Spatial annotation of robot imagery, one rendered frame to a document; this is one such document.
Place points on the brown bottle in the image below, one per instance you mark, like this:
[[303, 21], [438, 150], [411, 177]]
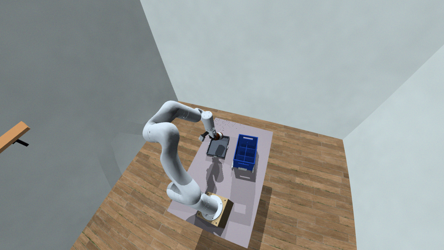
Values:
[[219, 136]]

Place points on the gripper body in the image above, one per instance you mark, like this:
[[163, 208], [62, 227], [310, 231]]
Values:
[[212, 133]]

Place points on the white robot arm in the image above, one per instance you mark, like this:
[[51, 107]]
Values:
[[183, 189]]

